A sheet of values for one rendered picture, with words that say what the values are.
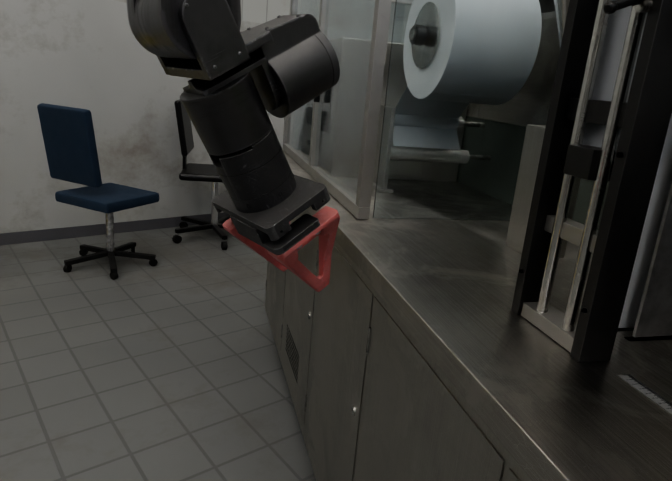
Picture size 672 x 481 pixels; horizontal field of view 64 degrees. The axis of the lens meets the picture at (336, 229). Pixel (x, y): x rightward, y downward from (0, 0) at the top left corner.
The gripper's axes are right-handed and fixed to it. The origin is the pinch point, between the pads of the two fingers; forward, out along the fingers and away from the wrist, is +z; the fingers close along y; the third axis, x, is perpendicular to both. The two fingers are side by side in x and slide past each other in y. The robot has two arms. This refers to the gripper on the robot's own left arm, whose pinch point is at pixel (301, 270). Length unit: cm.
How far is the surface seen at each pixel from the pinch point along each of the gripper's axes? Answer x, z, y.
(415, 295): -22.2, 29.5, 14.4
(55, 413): 49, 93, 146
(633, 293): -42, 34, -10
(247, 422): 1, 120, 106
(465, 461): -7.4, 37.9, -5.4
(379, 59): -61, 8, 54
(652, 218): -48, 24, -10
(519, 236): -58, 46, 21
